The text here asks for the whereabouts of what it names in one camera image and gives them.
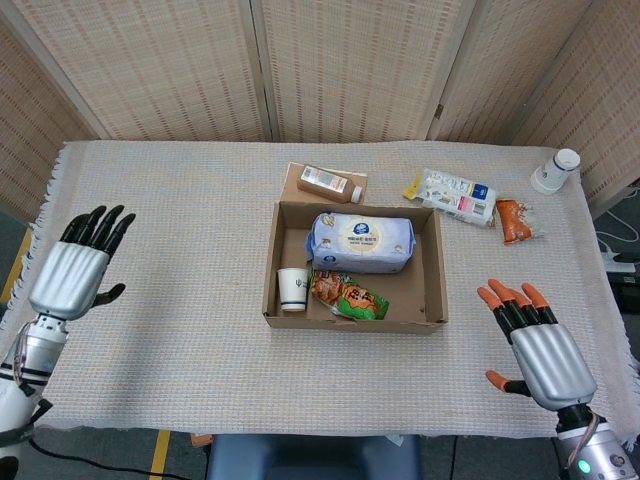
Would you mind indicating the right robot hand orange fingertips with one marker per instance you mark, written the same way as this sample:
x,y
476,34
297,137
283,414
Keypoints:
x,y
550,360

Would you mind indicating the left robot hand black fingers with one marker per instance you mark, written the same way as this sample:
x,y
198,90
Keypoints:
x,y
70,275

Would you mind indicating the green orange snack packet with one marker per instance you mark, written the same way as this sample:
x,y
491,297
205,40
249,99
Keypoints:
x,y
355,300

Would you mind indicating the blue white tissue pack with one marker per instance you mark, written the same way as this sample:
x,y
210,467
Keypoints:
x,y
360,245

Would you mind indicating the white paper cup blue logo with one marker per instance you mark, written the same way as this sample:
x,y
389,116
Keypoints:
x,y
293,290

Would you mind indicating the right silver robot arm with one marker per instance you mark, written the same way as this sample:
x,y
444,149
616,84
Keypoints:
x,y
600,450

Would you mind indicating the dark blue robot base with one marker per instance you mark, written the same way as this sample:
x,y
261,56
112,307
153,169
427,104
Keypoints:
x,y
310,457

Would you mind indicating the open brown cardboard box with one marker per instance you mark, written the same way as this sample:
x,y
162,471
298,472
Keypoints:
x,y
425,280

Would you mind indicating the white power strip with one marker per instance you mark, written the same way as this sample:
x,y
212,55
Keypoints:
x,y
617,261

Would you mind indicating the white woven tablecloth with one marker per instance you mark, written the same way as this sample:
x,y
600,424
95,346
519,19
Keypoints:
x,y
200,350

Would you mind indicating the white bottle at edge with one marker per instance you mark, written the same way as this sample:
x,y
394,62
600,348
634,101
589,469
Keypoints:
x,y
552,172

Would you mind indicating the white plastic food package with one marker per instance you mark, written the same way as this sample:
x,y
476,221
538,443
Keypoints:
x,y
450,195

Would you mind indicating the brown drink bottle white cap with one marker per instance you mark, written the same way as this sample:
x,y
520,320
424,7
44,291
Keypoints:
x,y
325,182

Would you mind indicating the metal screen hinge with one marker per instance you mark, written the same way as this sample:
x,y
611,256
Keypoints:
x,y
439,111

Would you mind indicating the woven folding screen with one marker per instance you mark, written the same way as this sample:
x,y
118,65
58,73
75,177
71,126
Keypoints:
x,y
350,70

